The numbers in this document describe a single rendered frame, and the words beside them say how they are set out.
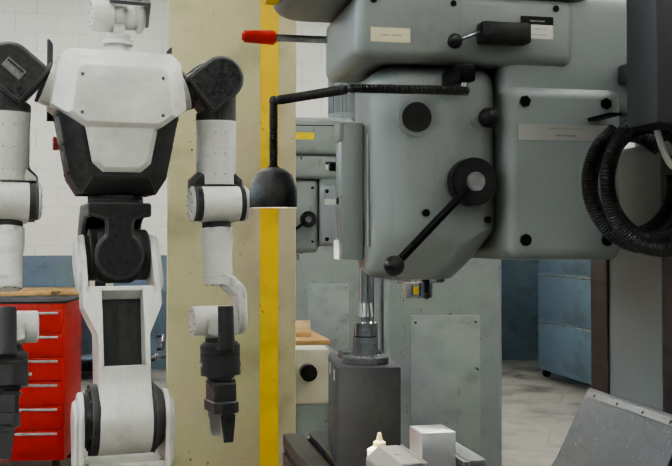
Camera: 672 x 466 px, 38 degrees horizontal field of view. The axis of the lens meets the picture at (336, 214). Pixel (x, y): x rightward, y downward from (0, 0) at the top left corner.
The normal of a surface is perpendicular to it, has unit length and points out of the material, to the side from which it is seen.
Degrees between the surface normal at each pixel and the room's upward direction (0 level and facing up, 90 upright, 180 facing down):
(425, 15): 90
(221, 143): 92
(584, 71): 90
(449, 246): 118
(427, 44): 90
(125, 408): 66
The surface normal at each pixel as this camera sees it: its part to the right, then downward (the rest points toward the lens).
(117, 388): 0.32, -0.43
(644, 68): -0.98, 0.00
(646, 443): -0.87, -0.46
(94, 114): 0.35, -0.02
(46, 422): 0.07, -0.03
